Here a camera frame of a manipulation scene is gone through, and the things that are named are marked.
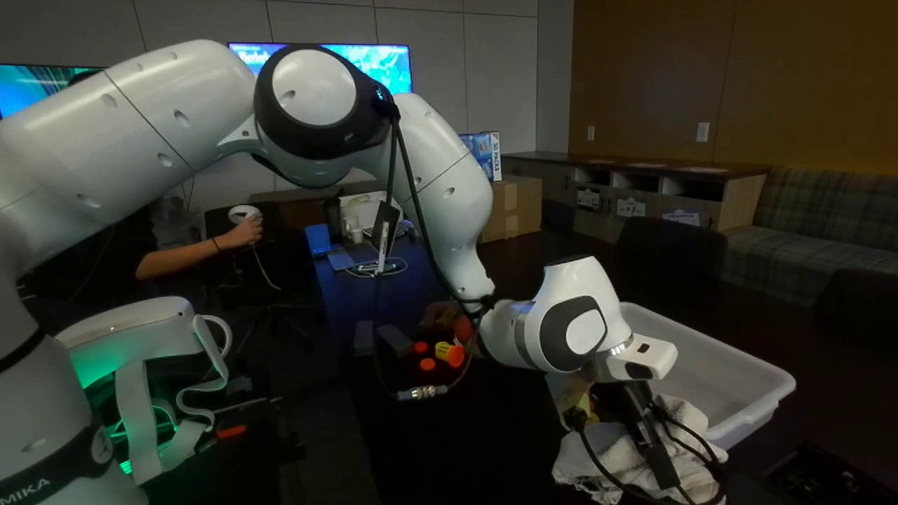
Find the wall monitor left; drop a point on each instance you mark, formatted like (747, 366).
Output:
(25, 84)

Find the orange yellow toy cylinder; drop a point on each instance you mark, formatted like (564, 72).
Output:
(450, 355)

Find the cardboard box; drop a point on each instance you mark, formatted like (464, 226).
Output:
(516, 208)

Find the white terry cloth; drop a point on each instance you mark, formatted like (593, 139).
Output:
(659, 457)

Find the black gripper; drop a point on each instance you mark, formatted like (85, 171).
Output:
(621, 393)

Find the dark rectangular block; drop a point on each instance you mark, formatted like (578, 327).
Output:
(397, 340)

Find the wall monitor right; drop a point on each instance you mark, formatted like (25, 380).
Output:
(384, 62)

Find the blue covered stand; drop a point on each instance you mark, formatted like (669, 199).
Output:
(363, 289)

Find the green plaid sofa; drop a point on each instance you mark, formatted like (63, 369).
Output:
(812, 226)

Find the wooden shelf cabinet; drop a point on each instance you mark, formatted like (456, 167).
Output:
(604, 191)

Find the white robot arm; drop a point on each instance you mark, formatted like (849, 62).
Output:
(123, 135)

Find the clear plastic bin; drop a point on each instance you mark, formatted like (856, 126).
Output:
(731, 389)

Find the person in dark clothes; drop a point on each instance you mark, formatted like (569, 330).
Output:
(120, 261)

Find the white VR controller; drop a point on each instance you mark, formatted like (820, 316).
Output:
(240, 215)

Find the wall monitor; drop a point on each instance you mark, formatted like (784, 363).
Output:
(25, 84)
(384, 62)

